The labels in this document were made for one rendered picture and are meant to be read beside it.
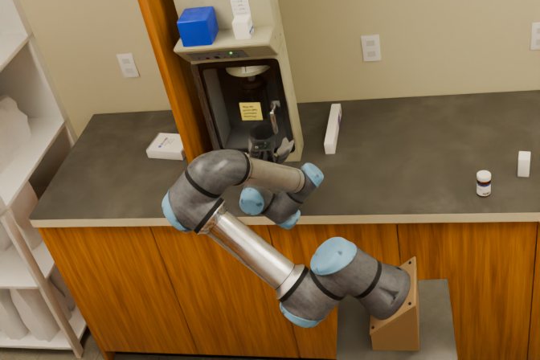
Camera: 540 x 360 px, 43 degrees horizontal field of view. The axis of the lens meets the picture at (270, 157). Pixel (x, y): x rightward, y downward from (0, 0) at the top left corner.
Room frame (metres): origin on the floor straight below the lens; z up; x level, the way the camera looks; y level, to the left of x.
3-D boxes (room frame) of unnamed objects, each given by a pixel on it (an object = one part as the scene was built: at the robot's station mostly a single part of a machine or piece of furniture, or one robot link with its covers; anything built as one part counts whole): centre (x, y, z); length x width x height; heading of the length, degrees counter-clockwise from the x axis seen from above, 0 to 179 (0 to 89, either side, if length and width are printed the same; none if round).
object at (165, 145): (2.32, 0.38, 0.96); 0.16 x 0.12 x 0.04; 63
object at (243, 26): (2.03, -0.01, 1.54); 0.05 x 0.05 x 0.06; 70
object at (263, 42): (2.05, 0.06, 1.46); 0.32 x 0.11 x 0.10; 73
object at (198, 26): (2.08, 0.14, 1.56); 0.10 x 0.10 x 0.09; 73
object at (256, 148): (1.80, 0.02, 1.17); 0.12 x 0.08 x 0.09; 162
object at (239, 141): (2.10, 0.05, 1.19); 0.30 x 0.01 x 0.40; 72
